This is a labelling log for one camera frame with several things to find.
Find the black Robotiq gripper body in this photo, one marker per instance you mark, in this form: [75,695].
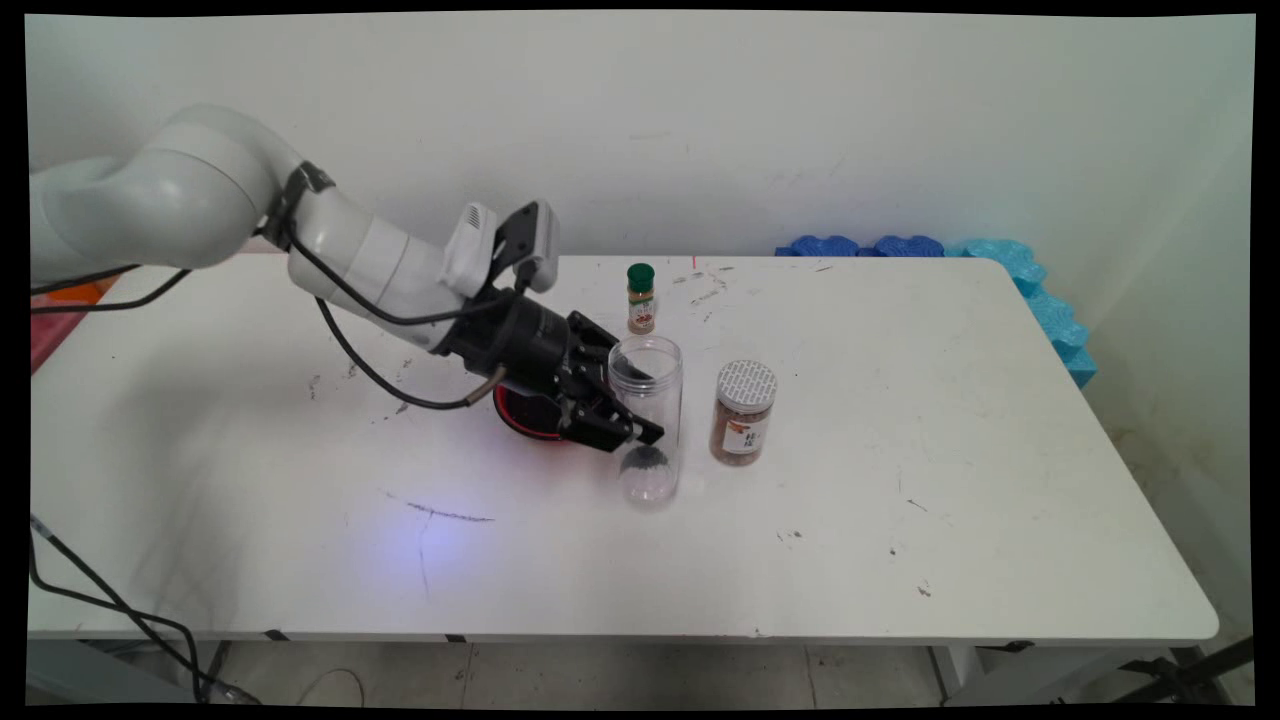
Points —
[525,345]

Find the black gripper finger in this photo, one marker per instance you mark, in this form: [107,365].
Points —
[600,333]
[598,425]

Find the black seeds heap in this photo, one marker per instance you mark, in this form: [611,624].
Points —
[645,460]

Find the clear plastic jar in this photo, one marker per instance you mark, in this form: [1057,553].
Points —
[665,400]

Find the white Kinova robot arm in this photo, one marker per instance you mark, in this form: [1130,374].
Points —
[190,190]

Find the green-capped spice bottle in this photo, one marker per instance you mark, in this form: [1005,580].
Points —
[641,300]

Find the red bowl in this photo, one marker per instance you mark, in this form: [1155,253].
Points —
[515,425]

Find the brown spice jar white lid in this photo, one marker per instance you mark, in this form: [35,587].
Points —
[743,415]

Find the dark blue foam piece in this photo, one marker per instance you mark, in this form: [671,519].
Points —
[820,246]
[908,246]

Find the white table leg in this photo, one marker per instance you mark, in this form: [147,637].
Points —
[205,662]
[958,675]

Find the light blue foam piece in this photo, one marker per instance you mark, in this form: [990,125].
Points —
[1040,300]

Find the orange object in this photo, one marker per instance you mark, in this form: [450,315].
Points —
[82,292]

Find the pink object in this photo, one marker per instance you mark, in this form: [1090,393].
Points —
[45,345]

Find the black tripod leg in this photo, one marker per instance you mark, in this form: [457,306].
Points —
[1190,672]

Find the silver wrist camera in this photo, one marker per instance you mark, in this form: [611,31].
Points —
[547,245]

